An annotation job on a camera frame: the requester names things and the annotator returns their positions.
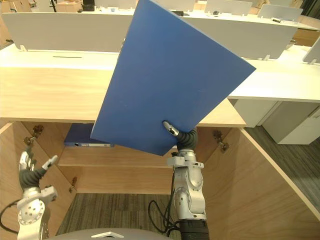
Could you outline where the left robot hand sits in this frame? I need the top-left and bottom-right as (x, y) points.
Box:
(18, 145), (59, 191)

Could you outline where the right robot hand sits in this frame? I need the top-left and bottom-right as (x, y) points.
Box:
(162, 120), (199, 151)

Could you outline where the large blue folder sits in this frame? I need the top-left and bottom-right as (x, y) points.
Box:
(89, 0), (257, 157)

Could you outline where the wooden cabinet door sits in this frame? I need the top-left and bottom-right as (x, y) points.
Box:
(0, 121), (79, 240)
(196, 126), (320, 240)

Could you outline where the brass door hinge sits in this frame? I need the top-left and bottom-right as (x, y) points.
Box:
(212, 129), (230, 153)
(23, 124), (45, 146)
(68, 176), (79, 194)

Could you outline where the wooden cabinet shelf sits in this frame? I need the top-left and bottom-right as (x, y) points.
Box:
(57, 145), (177, 169)

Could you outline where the wooden office cabinet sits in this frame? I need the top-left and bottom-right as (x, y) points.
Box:
(0, 67), (248, 195)

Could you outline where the white office desk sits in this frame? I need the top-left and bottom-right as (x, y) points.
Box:
(0, 43), (320, 104)
(81, 9), (320, 32)

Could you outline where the blue binder with label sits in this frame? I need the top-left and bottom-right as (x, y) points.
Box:
(63, 123), (115, 148)

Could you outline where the grey robot torso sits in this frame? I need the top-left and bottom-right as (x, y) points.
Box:
(53, 227), (176, 240)

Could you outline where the grey desk divider panel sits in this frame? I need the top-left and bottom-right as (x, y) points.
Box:
(182, 16), (299, 61)
(302, 36), (320, 65)
(257, 3), (304, 23)
(0, 11), (134, 53)
(204, 0), (254, 17)

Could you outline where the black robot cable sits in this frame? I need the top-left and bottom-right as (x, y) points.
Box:
(0, 199), (21, 234)
(148, 172), (181, 237)

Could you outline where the white pedestal cabinet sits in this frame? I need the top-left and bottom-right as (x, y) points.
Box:
(232, 98), (320, 146)

